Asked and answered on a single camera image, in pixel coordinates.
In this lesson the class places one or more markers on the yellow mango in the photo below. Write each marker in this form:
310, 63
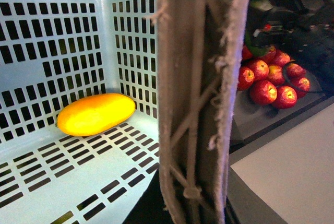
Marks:
95, 114

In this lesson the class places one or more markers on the light blue plastic basket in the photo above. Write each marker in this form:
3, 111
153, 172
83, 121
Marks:
178, 60

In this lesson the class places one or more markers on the red apple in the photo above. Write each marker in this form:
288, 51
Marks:
286, 98
280, 59
245, 79
294, 70
301, 86
263, 92
246, 54
269, 56
275, 75
259, 68

